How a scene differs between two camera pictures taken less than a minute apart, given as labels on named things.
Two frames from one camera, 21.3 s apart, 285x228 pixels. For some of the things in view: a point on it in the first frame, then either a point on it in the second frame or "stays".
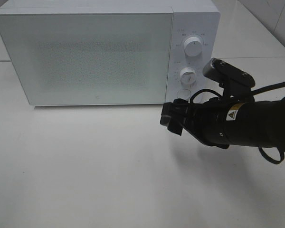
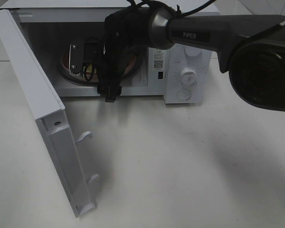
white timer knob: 187,75 stays
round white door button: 184,94 stays
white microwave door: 59,59 → 49,110
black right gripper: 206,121 → 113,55
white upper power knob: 193,46 stays
